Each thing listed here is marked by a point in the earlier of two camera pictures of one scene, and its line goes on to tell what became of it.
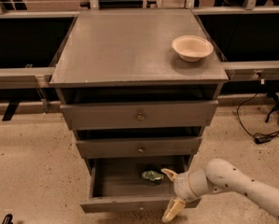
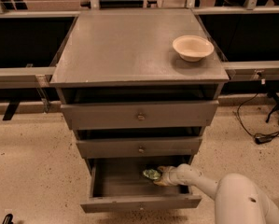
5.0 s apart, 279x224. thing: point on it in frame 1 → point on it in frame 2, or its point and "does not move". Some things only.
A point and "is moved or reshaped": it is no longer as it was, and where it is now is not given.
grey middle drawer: x=97 y=148 does not move
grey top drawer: x=139 y=115 does not move
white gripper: x=181 y=187 → x=171 y=177
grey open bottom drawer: x=133 y=184 does not move
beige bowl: x=191 y=48 does not move
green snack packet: x=152 y=175 is moved or reshaped
